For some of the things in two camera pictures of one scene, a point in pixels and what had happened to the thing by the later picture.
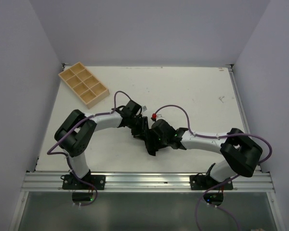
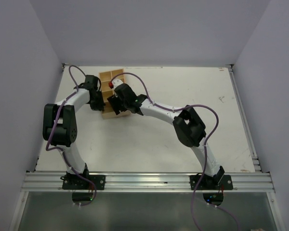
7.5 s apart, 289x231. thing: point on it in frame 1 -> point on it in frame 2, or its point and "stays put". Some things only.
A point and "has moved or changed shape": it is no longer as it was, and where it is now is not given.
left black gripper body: x=137 y=125 -> x=97 y=103
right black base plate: x=200 y=182 stays put
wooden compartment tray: x=84 y=84 has moved or changed shape
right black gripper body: x=163 y=142 -> x=114 y=100
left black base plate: x=70 y=183 stays put
